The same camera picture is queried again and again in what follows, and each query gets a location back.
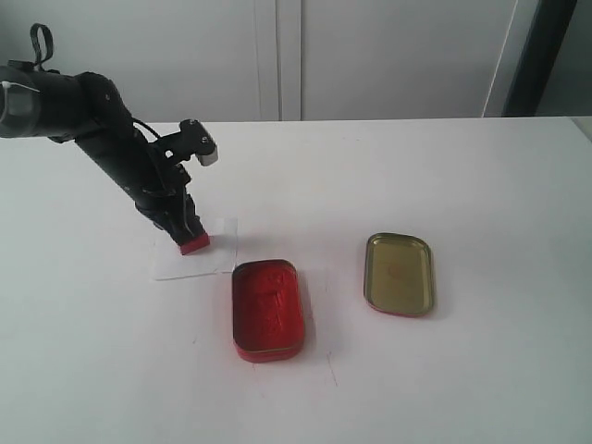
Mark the black cable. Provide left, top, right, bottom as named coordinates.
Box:
left=28, top=22, right=56, bottom=73

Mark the red stamp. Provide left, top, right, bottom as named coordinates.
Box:
left=179, top=232, right=210, bottom=255

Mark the gold tin lid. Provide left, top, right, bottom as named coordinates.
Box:
left=364, top=232, right=436, bottom=317

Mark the white zip tie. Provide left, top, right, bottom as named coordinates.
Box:
left=1, top=80, right=40, bottom=95

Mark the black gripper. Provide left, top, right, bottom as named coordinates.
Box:
left=135, top=187, right=205, bottom=245

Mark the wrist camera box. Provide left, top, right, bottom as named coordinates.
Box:
left=177, top=119, right=218, bottom=167

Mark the red ink pad tin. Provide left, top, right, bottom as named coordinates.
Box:
left=231, top=259, right=305, bottom=364

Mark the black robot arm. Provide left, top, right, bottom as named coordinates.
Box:
left=1, top=63, right=217, bottom=254

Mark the white paper sheet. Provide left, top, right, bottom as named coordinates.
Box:
left=152, top=217, right=238, bottom=281

